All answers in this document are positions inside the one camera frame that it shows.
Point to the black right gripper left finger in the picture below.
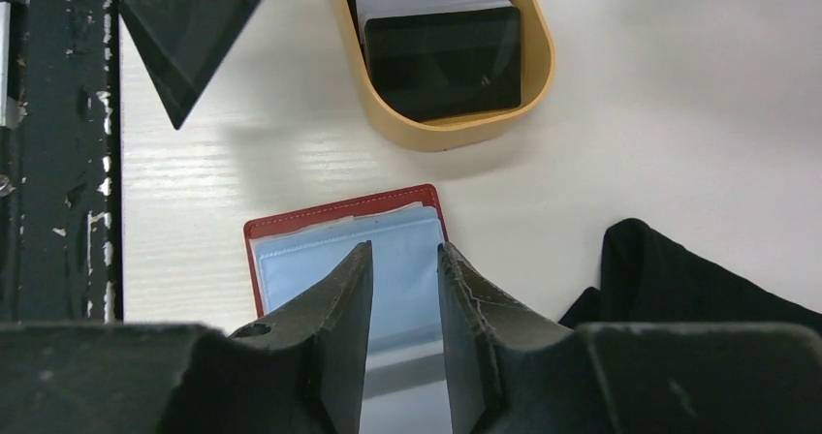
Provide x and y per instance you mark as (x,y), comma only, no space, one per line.
(106,378)

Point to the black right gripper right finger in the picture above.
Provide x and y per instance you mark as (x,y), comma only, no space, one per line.
(511,370)

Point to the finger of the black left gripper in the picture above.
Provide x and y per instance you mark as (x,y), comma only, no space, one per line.
(182,43)

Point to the black credit card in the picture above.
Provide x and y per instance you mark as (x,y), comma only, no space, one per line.
(442,65)

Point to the black shirt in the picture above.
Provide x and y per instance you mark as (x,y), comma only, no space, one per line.
(645,277)

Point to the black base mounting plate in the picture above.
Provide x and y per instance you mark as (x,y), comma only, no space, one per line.
(61,242)

